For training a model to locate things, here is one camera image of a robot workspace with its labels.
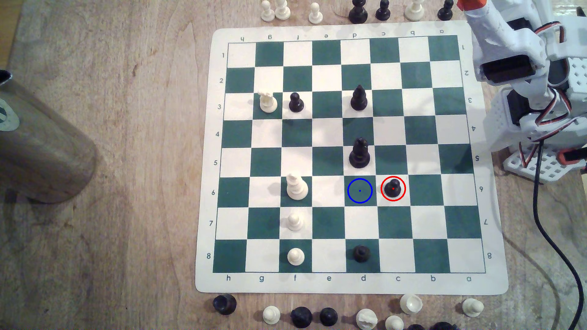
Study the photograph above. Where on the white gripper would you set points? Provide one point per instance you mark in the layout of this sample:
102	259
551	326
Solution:
486	29

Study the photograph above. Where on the black pawn chess piece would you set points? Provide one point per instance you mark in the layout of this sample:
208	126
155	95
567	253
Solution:
393	188
328	316
362	254
383	13
296	104
445	13

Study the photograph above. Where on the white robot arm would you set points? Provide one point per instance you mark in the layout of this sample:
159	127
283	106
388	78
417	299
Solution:
500	123

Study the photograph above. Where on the white rook chess piece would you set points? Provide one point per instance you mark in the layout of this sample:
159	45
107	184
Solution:
415	11
411	304

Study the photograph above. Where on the tall black queen piece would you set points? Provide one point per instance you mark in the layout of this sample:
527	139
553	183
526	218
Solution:
357	14

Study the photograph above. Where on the black bishop chess piece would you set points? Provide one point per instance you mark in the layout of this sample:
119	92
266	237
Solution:
359	100

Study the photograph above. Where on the white pawn chess piece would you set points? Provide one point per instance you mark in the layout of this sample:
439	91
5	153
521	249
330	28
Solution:
473	307
268	13
315	15
271	315
296	256
394	323
295	222

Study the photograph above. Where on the white bishop chess piece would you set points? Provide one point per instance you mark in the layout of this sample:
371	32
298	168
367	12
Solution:
282	11

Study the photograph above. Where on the tall white king piece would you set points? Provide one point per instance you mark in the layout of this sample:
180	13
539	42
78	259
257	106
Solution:
297	188

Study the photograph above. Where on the white knight chess piece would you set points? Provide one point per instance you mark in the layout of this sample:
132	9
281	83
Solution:
367	319

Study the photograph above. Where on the black knight chess piece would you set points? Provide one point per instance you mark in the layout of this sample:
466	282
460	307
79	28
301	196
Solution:
301	317

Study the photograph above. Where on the black rook chess piece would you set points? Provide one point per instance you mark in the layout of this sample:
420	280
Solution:
224	304

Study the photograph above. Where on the orange black clamp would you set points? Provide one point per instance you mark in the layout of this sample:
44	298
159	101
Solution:
571	158

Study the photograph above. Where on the white rook on g3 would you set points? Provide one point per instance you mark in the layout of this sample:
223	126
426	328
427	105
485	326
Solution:
268	104

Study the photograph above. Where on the green white chessboard mat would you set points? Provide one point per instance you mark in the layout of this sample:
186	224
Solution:
270	160

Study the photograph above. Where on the white perforated base plate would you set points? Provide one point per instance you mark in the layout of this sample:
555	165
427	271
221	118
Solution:
557	172

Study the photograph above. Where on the brown wooden cylinder post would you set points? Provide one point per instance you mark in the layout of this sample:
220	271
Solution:
41	146

